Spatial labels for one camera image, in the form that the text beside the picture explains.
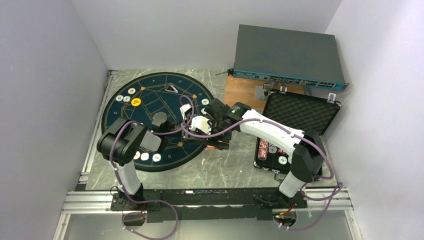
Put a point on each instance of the round dark blue poker mat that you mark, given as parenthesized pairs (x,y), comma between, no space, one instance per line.
(154,99)

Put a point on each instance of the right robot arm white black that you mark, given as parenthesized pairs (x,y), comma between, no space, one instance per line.
(304,148)

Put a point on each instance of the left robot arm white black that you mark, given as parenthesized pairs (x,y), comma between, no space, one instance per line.
(129,146)

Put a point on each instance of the red chip roll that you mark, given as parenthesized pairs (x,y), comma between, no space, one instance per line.
(262,150)

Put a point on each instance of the black poker chip case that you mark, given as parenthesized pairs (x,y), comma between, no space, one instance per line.
(297,111)

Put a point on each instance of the yellow chip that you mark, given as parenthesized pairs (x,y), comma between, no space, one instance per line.
(137,155)

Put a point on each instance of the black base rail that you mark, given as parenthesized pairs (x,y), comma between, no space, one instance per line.
(258,203)

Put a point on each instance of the wooden board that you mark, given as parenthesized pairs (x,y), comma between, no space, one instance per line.
(246,91)

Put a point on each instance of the light blue chip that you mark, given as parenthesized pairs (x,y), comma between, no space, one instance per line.
(156,157)

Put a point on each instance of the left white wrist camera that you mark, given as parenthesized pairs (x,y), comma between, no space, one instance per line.
(186,109)

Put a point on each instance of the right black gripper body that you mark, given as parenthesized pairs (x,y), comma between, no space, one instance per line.
(225,136)

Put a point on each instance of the triangular red black marker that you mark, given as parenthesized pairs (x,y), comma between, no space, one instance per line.
(171,89)

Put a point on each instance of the red playing card box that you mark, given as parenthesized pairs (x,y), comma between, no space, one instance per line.
(217,145)

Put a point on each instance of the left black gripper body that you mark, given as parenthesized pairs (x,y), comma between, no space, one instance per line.
(182,128)

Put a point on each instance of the yellow round blind button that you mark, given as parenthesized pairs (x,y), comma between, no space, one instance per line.
(135,102)

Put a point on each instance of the grey network switch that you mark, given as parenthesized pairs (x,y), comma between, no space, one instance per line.
(286,56)

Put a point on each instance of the aluminium frame rail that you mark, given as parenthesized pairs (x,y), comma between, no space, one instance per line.
(86,158)

